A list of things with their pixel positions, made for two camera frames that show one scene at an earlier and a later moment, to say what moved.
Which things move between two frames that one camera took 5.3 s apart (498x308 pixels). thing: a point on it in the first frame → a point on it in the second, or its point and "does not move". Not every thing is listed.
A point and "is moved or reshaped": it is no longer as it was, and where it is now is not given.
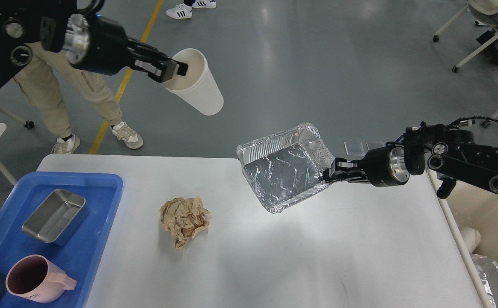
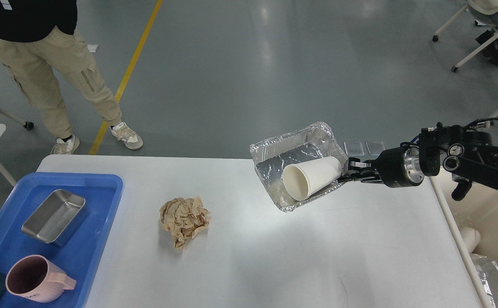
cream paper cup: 199,90 → 301,179
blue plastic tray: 4,240 does not move
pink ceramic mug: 35,278 does not move
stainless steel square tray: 57,217 does not move
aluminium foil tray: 281,168 is moved or reshaped
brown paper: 184,217 does not move
